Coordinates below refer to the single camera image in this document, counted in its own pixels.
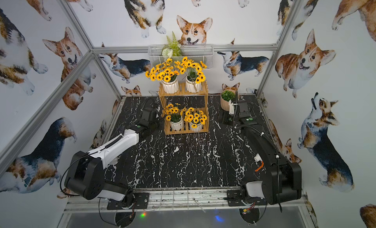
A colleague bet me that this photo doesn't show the sunflower pot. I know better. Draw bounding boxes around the sunflower pot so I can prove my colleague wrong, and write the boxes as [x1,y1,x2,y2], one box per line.
[178,56,207,93]
[184,107,208,133]
[146,58,184,94]
[162,104,184,132]

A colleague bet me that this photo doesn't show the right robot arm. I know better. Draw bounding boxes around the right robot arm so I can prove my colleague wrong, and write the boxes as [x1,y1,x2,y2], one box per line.
[230,100,302,205]

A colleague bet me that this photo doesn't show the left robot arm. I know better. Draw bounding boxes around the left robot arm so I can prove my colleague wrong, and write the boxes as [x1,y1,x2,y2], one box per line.
[64,107,161,206]

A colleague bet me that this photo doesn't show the wooden two-tier plant shelf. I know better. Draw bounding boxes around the wooden two-tier plant shelf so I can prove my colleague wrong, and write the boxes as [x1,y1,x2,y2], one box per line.
[158,82,209,135]

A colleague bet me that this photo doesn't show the white orange spray bottle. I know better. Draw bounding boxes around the white orange spray bottle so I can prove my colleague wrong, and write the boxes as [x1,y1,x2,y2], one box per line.
[254,154,264,172]

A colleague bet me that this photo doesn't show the green fern white flower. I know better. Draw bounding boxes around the green fern white flower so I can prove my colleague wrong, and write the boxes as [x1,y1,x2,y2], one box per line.
[162,32,182,58]

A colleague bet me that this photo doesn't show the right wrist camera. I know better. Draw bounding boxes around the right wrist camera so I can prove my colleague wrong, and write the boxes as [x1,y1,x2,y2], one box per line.
[229,100,235,115]

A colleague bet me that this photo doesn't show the white wire mesh basket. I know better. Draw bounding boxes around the white wire mesh basket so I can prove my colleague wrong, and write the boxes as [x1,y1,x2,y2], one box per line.
[148,45,214,69]

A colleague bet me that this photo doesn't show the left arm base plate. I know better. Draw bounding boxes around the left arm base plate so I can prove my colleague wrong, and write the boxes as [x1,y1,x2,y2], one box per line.
[107,192,150,210]

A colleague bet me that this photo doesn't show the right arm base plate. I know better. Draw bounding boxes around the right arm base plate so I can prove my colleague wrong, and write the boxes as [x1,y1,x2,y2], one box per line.
[224,189,265,206]

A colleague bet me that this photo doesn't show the aluminium front rail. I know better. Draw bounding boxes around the aluminium front rail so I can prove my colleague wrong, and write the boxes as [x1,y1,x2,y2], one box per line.
[64,189,307,214]

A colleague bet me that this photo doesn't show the aluminium cage frame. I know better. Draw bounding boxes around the aluminium cage frame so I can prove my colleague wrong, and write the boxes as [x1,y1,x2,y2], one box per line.
[1,0,282,172]

